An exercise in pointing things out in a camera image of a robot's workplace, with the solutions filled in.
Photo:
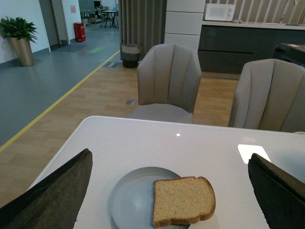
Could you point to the white microwave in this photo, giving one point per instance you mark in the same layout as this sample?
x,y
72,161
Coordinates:
x,y
219,12

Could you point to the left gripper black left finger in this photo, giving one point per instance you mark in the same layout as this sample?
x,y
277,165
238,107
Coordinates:
x,y
54,202

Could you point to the beige upholstered chair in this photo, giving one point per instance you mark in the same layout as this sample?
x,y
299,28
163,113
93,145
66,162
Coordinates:
x,y
168,81
270,95

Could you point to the woven laundry basket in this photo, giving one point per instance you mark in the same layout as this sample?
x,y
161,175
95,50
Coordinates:
x,y
130,54

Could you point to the dark grey kitchen counter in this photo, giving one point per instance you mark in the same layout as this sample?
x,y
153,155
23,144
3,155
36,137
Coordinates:
x,y
225,49

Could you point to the beige upholstered chair left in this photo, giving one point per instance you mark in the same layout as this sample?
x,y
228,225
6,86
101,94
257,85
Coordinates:
x,y
168,81

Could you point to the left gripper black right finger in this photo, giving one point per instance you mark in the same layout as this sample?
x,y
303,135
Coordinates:
x,y
280,195

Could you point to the beige upholstered chair right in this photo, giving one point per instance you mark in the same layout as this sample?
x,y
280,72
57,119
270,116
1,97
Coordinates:
x,y
270,95

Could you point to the grey round plate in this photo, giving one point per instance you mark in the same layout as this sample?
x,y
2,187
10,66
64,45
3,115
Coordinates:
x,y
131,202

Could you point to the slice of bread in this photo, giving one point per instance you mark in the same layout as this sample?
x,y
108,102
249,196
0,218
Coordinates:
x,y
183,200

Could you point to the beige curtain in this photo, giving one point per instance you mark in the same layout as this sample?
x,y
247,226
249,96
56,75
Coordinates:
x,y
142,22

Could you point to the green potted plant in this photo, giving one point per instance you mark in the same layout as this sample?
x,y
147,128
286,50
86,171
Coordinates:
x,y
17,28

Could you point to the white drawer cabinet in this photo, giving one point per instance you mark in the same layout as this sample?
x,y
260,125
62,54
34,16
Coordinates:
x,y
183,22

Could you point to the gold plant pot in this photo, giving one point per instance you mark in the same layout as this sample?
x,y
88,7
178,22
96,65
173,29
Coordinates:
x,y
23,51

